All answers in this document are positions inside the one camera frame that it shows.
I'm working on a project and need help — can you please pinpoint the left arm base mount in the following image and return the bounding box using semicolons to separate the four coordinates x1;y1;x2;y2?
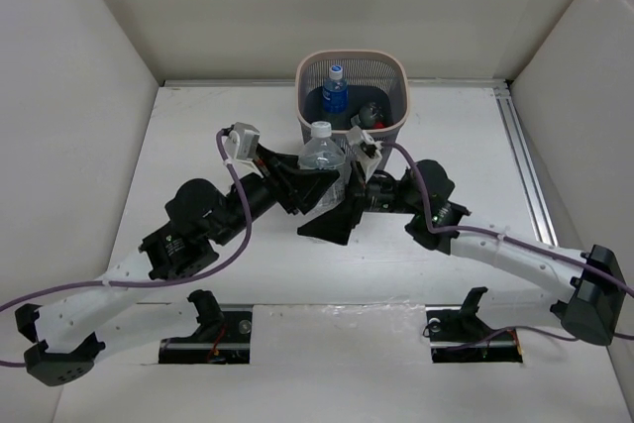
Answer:
158;290;253;365

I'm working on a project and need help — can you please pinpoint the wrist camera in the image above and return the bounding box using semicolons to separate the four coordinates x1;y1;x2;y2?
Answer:
222;122;261;164
346;126;382;179

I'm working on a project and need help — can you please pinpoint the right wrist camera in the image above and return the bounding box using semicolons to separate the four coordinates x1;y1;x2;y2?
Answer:
346;126;382;179

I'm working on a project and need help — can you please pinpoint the grey mesh waste bin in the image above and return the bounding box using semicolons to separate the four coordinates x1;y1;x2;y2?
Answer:
295;50;410;158

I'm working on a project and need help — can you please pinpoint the black label plastic bottle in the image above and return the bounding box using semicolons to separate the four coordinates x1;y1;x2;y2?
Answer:
350;102;383;130

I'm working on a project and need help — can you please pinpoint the blue label plastic bottle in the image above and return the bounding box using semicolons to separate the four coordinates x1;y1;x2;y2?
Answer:
322;64;349;115

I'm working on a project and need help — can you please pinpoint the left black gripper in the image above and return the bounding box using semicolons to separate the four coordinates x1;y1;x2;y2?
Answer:
210;143;337;247

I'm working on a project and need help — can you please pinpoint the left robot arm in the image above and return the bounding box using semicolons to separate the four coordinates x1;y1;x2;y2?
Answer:
15;147;340;386

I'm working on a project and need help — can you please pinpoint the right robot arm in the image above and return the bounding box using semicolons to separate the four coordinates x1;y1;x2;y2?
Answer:
298;160;630;347

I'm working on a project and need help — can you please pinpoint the aluminium rail right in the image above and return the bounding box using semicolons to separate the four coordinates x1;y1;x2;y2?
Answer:
492;81;559;246

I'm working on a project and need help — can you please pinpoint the green white label bottle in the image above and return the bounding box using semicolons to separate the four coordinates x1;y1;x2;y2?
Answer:
298;121;346;209

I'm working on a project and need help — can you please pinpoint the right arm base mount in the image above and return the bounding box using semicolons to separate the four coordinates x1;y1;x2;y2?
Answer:
421;286;523;365

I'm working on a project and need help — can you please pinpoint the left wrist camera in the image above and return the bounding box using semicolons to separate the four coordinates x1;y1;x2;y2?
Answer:
222;122;261;164

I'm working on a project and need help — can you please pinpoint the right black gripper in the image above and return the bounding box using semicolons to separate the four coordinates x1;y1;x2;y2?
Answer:
297;148;421;246

